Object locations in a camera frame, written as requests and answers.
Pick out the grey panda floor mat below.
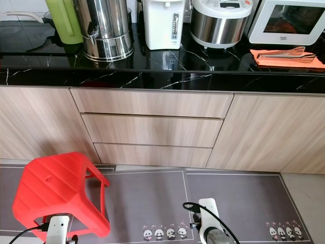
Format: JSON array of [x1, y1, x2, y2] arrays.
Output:
[[184, 169, 316, 244], [0, 164, 197, 244]]

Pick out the light wooden drawer front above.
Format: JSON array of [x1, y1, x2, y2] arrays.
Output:
[[70, 88, 234, 119], [81, 113, 224, 149], [93, 143, 215, 169]]

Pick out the light wooden cabinet door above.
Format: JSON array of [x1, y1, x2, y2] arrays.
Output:
[[206, 93, 325, 175], [0, 85, 100, 163]]

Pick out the red plastic stool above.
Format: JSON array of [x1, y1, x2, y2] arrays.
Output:
[[12, 151, 111, 240]]

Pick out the orange cloth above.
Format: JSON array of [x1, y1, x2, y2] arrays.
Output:
[[250, 48, 325, 71]]

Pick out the metal tongs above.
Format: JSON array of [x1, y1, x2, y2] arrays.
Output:
[[256, 46, 317, 62]]

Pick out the silver white rice cooker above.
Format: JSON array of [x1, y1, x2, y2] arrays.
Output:
[[190, 0, 255, 50]]

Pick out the white electric thermo pot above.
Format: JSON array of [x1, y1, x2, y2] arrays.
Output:
[[142, 0, 186, 51]]

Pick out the stainless steel water urn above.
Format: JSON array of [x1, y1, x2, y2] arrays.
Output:
[[72, 0, 135, 63]]

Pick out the white toaster oven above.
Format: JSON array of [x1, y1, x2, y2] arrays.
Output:
[[247, 0, 325, 47]]

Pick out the green plastic pitcher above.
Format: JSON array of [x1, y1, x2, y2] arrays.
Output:
[[45, 0, 84, 45]]

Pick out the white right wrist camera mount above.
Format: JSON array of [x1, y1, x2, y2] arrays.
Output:
[[197, 198, 223, 235]]

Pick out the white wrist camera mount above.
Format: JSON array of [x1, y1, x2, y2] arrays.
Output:
[[197, 198, 223, 235], [46, 215, 71, 244]]

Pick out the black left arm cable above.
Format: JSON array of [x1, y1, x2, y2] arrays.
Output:
[[8, 224, 51, 244]]

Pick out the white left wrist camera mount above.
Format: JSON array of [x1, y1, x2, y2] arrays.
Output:
[[46, 215, 71, 244]]

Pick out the dark pan with grey handle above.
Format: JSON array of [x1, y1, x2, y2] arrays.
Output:
[[8, 11, 54, 27]]

